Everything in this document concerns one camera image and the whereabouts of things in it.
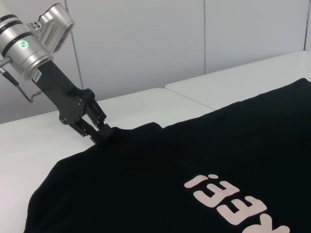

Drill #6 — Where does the dark left arm cable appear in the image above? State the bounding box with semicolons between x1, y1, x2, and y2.
0;67;44;102

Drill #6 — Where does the black shirt with FREE print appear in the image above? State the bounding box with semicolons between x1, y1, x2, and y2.
23;78;311;233

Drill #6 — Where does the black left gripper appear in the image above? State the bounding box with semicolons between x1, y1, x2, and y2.
32;60;114;147

